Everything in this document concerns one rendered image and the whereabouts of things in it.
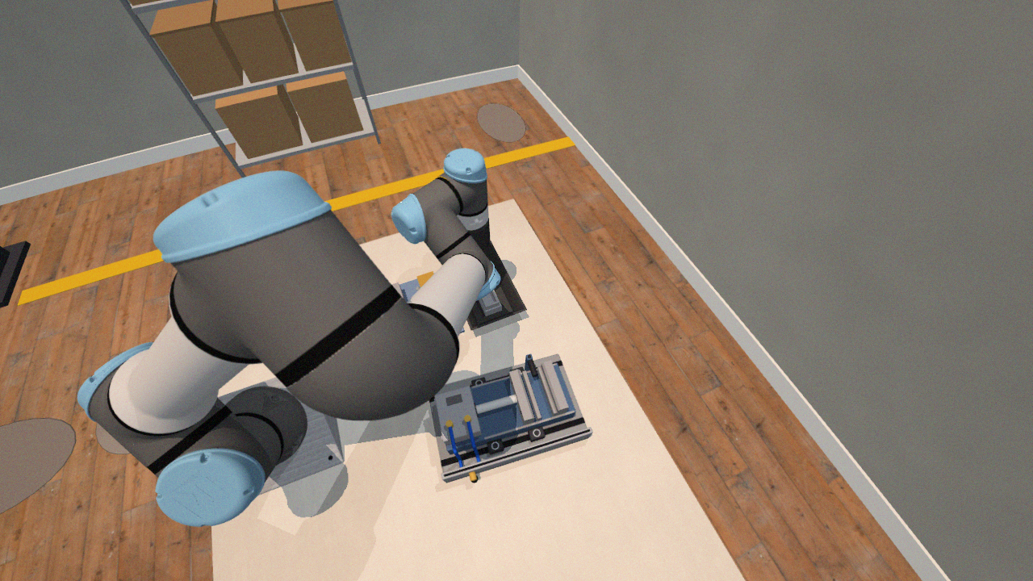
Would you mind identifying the grey flat bar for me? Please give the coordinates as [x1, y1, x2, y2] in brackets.
[522, 370, 542, 421]

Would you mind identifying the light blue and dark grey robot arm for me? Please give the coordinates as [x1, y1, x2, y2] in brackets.
[77, 148, 501, 527]

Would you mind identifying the grey metal bar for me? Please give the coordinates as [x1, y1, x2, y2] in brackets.
[537, 366, 557, 416]

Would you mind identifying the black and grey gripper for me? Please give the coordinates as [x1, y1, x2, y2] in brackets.
[458, 205, 492, 259]

